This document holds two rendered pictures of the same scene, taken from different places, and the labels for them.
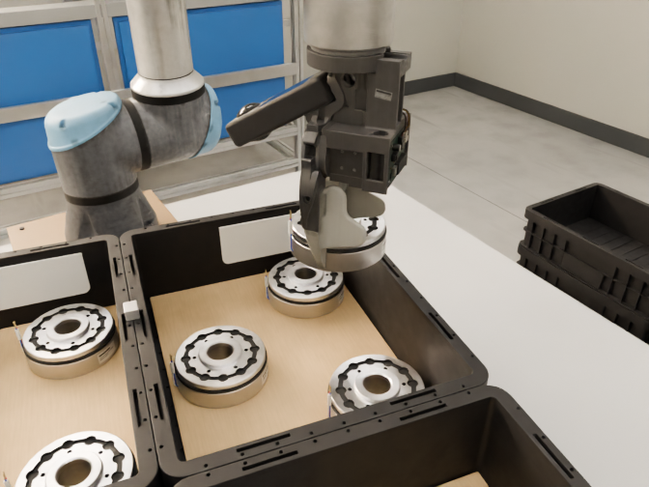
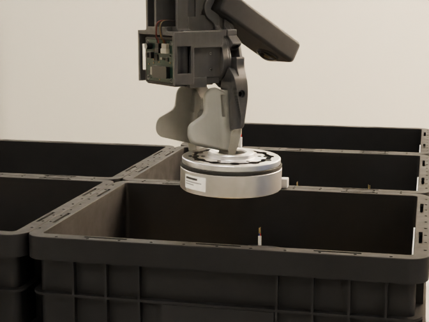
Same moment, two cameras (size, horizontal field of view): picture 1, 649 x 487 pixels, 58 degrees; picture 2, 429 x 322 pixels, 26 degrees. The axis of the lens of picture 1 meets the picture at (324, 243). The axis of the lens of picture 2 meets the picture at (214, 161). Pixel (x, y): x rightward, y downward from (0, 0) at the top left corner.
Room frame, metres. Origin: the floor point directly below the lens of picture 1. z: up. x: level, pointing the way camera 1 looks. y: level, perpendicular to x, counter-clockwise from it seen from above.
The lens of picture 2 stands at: (1.06, -0.80, 1.16)
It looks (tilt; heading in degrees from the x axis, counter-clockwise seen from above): 10 degrees down; 124
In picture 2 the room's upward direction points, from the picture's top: straight up
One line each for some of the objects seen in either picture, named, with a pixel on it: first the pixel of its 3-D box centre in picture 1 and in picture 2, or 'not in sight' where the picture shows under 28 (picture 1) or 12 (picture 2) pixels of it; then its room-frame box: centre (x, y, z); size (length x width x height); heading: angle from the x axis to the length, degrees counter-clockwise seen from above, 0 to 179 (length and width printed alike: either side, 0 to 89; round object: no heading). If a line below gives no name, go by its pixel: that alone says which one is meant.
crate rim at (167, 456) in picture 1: (275, 300); (245, 223); (0.52, 0.05, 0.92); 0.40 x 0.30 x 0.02; 21
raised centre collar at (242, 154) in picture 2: not in sight; (231, 154); (0.55, -0.01, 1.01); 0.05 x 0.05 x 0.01
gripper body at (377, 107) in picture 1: (354, 117); (191, 28); (0.51, -0.03, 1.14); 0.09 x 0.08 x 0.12; 68
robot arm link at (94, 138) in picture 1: (95, 141); not in sight; (0.87, 0.36, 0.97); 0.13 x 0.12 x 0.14; 124
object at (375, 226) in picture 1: (338, 223); (231, 159); (0.55, -0.01, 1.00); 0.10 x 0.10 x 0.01
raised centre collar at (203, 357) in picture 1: (220, 352); not in sight; (0.50, 0.12, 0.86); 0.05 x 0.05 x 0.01
